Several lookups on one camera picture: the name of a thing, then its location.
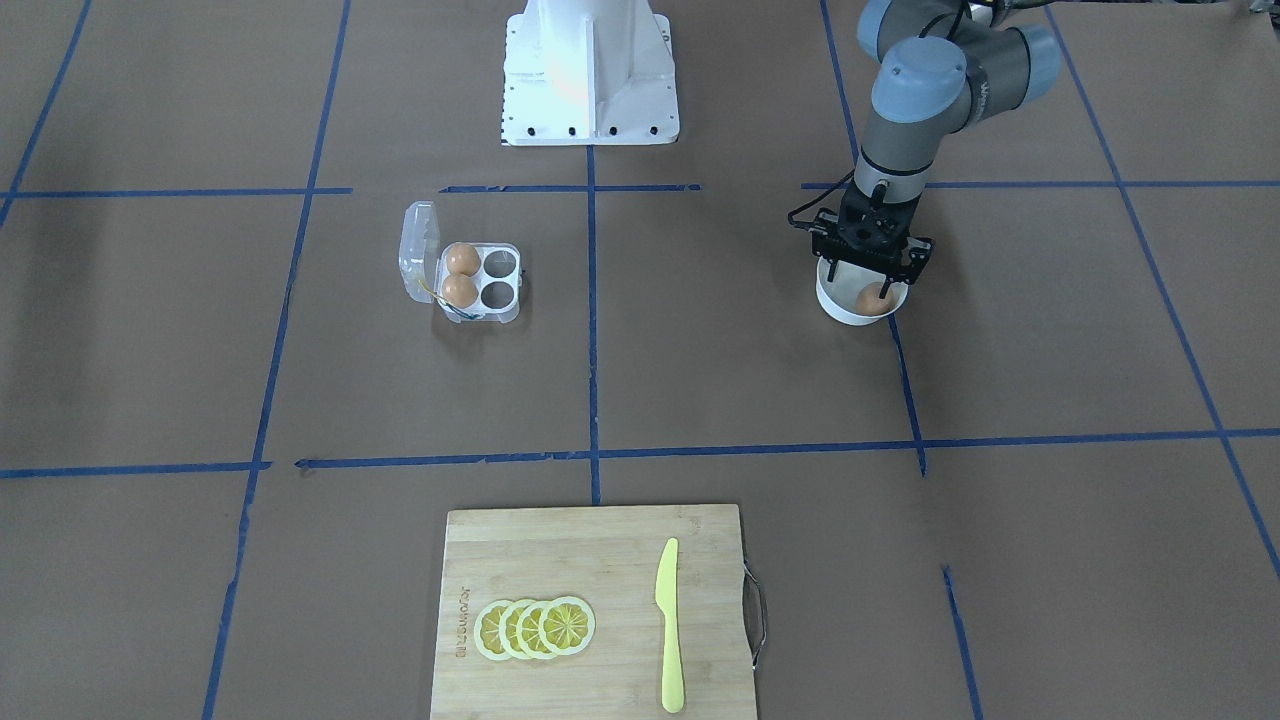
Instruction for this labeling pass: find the lemon slice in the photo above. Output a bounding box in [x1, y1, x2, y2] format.
[515, 600, 561, 660]
[538, 596, 596, 657]
[498, 598, 535, 660]
[474, 600, 512, 662]

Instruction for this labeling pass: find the white bowl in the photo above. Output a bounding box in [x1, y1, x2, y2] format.
[815, 259, 910, 325]

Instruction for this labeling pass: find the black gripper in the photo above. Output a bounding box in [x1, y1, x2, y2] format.
[810, 182, 934, 301]

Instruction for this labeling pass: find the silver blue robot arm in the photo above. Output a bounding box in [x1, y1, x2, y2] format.
[803, 1, 1062, 291]

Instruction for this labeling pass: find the brown egg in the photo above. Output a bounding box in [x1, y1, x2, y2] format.
[854, 283, 899, 316]
[443, 242, 483, 277]
[439, 273, 479, 310]

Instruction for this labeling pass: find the white pedestal column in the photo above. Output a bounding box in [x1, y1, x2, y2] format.
[500, 1, 681, 147]

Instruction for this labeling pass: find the clear plastic egg box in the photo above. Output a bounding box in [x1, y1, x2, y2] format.
[397, 201, 524, 324]

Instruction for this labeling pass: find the yellow plastic knife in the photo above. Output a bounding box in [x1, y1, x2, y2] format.
[654, 537, 686, 714]

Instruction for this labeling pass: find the bamboo cutting board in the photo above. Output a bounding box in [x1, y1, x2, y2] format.
[429, 503, 758, 719]

